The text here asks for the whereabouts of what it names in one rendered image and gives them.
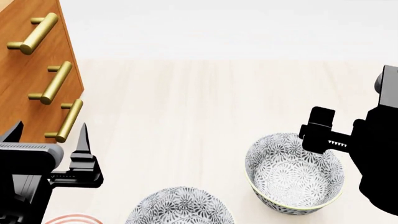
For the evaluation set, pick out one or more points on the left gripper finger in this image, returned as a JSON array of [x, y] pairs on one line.
[[84, 154], [14, 134]]

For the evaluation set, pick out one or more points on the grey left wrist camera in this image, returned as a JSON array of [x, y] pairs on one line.
[[28, 156]]

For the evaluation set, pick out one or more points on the white plate red rings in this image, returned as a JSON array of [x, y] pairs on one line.
[[73, 219]]

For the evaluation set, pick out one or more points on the black white patterned bowl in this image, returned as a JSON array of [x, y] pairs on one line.
[[292, 177], [180, 207]]

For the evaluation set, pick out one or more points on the wooden drawer cabinet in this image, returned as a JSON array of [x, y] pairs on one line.
[[18, 77]]

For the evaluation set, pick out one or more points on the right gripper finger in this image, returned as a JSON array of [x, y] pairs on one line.
[[317, 133]]

